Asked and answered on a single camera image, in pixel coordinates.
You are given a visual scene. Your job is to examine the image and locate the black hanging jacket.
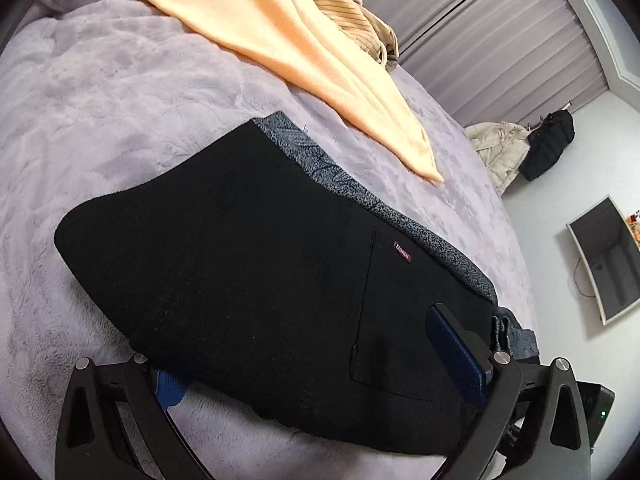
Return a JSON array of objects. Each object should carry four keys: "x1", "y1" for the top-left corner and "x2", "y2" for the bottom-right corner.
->
[{"x1": 518, "y1": 110, "x2": 575, "y2": 182}]

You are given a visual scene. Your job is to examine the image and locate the mauve pleated curtain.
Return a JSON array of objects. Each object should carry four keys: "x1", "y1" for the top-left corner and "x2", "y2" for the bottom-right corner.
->
[{"x1": 363, "y1": 0, "x2": 608, "y2": 126}]

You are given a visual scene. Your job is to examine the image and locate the cream puffer jacket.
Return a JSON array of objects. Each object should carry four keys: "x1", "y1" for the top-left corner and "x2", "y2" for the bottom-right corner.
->
[{"x1": 465, "y1": 122, "x2": 530, "y2": 195}]

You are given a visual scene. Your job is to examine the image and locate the wall-mounted curved television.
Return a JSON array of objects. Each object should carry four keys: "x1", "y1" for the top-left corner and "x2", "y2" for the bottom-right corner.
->
[{"x1": 567, "y1": 195, "x2": 639, "y2": 326}]

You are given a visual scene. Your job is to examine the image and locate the tan striped shirt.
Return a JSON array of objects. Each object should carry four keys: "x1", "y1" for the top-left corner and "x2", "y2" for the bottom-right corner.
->
[{"x1": 314, "y1": 0, "x2": 399, "y2": 72}]

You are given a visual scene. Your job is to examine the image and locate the peach fleece garment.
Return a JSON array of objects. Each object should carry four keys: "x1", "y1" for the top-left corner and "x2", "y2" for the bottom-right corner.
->
[{"x1": 148, "y1": 0, "x2": 442, "y2": 182}]

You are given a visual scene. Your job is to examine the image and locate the lilac plush bed blanket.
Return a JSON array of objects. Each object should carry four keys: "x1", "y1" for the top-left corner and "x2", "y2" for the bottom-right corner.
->
[{"x1": 1, "y1": 0, "x2": 536, "y2": 479}]

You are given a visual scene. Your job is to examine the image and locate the black pants with patterned lining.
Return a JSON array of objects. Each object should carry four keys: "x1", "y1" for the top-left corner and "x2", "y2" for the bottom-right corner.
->
[{"x1": 54, "y1": 113, "x2": 538, "y2": 455}]

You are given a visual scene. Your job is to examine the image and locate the orange decorations above television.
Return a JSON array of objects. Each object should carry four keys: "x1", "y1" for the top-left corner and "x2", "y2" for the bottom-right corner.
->
[{"x1": 626, "y1": 211, "x2": 640, "y2": 245}]

